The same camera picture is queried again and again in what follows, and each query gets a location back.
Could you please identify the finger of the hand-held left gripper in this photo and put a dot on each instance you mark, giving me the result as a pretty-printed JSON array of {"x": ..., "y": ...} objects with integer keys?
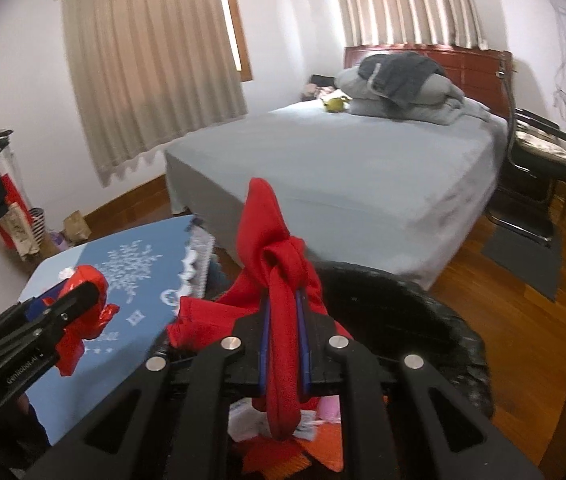
[
  {"x": 53, "y": 297},
  {"x": 78, "y": 305}
]

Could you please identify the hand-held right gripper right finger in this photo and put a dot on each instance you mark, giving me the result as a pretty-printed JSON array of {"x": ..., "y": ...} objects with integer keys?
[{"x": 304, "y": 360}]

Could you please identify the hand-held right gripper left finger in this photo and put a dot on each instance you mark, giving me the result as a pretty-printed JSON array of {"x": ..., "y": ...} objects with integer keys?
[{"x": 263, "y": 360}]

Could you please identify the red plastic bag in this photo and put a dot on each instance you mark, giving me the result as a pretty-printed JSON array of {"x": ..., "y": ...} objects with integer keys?
[{"x": 88, "y": 320}]

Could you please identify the white carton box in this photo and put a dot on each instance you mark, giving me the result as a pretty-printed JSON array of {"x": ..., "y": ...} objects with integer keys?
[{"x": 248, "y": 422}]

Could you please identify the black lined trash bin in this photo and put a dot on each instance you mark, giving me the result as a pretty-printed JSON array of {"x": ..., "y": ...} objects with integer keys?
[{"x": 403, "y": 310}]

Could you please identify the red cloth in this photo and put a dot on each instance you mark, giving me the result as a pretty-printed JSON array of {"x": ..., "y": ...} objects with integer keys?
[{"x": 273, "y": 230}]

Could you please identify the person's left forearm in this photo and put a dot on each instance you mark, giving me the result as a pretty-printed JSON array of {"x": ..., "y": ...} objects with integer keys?
[{"x": 8, "y": 440}]

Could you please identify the pink paper sheet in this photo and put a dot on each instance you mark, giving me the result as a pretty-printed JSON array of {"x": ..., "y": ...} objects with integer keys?
[{"x": 330, "y": 410}]

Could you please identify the purple container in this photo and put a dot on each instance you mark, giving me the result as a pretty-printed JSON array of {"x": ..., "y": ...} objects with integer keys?
[{"x": 58, "y": 240}]

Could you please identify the blue tree print tablecloth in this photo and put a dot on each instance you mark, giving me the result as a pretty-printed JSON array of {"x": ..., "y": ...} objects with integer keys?
[{"x": 133, "y": 280}]

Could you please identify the beige tote bag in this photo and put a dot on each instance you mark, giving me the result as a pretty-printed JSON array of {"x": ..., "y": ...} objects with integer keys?
[{"x": 20, "y": 232}]

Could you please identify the striped bag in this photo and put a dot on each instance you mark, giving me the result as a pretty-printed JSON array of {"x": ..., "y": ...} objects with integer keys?
[{"x": 38, "y": 225}]

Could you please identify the brown paper bag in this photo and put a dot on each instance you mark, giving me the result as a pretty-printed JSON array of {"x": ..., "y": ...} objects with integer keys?
[{"x": 78, "y": 227}]

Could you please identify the orange bubble wrap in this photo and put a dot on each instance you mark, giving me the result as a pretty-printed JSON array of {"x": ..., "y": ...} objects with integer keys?
[{"x": 273, "y": 455}]

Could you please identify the red paper bag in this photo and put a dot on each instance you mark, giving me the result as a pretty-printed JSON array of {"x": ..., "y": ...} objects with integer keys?
[{"x": 13, "y": 195}]

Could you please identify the grey sheeted bed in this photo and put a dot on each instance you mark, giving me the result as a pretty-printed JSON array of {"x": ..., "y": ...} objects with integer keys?
[{"x": 338, "y": 175}]

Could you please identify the dark grey floor mat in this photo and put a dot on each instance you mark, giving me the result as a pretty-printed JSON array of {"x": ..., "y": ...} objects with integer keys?
[{"x": 528, "y": 262}]

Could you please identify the beige window curtain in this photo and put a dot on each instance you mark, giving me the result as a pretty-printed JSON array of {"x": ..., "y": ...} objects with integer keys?
[{"x": 153, "y": 70}]

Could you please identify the yellow plush toy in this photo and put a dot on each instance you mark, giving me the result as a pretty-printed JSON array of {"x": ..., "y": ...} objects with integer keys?
[{"x": 335, "y": 104}]

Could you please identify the pink bundle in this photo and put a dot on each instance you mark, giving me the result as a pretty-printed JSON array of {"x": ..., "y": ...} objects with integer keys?
[{"x": 315, "y": 94}]

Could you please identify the grey pillows and blanket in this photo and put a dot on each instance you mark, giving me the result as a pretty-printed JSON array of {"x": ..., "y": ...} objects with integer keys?
[{"x": 433, "y": 102}]

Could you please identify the dark grey folded garment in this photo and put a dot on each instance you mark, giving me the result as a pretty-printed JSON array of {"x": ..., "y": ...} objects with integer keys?
[{"x": 403, "y": 75}]

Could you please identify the black metal chair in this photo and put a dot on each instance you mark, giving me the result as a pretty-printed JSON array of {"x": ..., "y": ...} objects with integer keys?
[{"x": 538, "y": 150}]

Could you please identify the red wooden headboard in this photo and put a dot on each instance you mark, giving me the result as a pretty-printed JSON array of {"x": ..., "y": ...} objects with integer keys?
[{"x": 478, "y": 80}]

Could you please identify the beige striped curtain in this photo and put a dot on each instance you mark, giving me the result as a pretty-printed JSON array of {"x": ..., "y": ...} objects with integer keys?
[{"x": 403, "y": 0}]

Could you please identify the wooden window frame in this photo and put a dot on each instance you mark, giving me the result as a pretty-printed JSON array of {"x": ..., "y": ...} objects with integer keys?
[{"x": 238, "y": 25}]

